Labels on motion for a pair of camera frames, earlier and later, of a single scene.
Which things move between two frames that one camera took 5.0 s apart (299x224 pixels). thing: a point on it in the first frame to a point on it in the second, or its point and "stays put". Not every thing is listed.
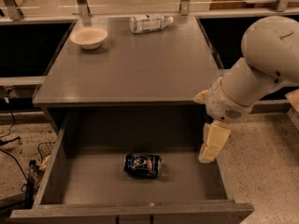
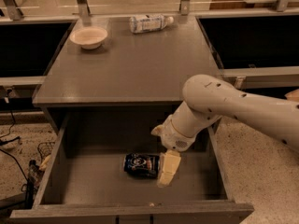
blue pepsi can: (142, 165) stays put
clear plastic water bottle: (146, 23) stays put
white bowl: (89, 37) stays put
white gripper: (221, 104) to (173, 137)
